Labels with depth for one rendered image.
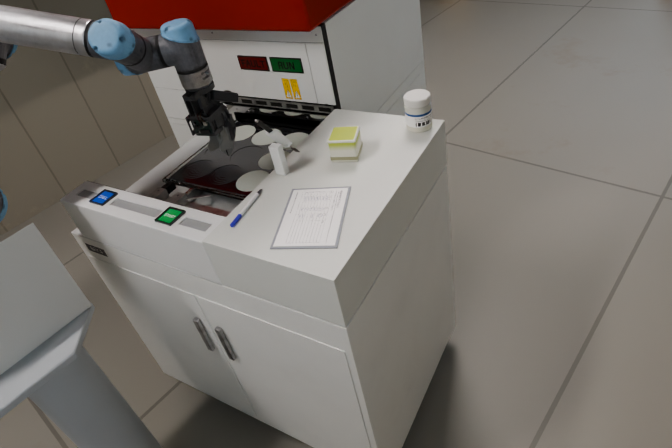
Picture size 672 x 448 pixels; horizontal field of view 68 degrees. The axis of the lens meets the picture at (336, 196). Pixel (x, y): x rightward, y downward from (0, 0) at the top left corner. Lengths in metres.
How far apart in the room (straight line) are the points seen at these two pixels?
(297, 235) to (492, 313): 1.22
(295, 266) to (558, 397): 1.20
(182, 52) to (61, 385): 0.85
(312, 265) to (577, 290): 1.45
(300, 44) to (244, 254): 0.69
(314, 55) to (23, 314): 0.98
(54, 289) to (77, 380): 0.26
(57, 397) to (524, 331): 1.56
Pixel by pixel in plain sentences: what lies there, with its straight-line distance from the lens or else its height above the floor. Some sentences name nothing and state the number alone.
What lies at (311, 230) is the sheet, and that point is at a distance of 1.09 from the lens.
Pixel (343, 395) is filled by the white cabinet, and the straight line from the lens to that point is 1.34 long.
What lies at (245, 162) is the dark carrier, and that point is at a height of 0.90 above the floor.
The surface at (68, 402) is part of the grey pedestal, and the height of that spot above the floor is 0.63.
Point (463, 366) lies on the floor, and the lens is 1.99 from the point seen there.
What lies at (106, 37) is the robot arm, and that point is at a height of 1.40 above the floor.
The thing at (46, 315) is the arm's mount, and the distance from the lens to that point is 1.36.
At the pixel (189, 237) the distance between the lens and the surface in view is 1.21.
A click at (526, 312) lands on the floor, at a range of 2.16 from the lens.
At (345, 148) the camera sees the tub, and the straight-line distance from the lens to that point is 1.25.
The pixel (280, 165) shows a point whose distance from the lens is 1.27.
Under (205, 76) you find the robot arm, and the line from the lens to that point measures 1.25.
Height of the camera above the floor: 1.66
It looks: 36 degrees down
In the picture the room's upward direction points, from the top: 13 degrees counter-clockwise
